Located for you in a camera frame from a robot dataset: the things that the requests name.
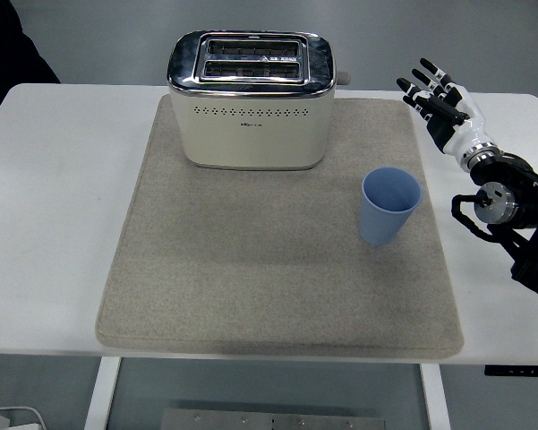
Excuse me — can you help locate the person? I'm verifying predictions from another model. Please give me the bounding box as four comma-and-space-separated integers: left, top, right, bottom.
0, 0, 62, 122

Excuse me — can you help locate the black table control panel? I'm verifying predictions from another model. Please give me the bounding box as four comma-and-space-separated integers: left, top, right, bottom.
483, 365, 538, 377

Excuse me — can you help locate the cream and chrome toaster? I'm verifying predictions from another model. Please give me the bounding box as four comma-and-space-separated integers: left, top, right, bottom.
166, 30, 354, 171

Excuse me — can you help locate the blue ribbed plastic cup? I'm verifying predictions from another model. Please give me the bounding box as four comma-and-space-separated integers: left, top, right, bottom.
357, 166, 424, 246

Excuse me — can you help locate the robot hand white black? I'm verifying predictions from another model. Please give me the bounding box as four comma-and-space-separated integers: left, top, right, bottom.
397, 57, 494, 159

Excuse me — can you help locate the white table leg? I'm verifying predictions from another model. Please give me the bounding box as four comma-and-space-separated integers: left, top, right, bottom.
419, 363, 452, 430
83, 357, 123, 430

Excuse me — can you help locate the white cable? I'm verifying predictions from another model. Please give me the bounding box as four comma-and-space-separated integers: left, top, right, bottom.
0, 405, 48, 430

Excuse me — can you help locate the beige felt table mat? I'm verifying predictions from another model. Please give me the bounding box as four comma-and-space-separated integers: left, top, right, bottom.
94, 96, 465, 359

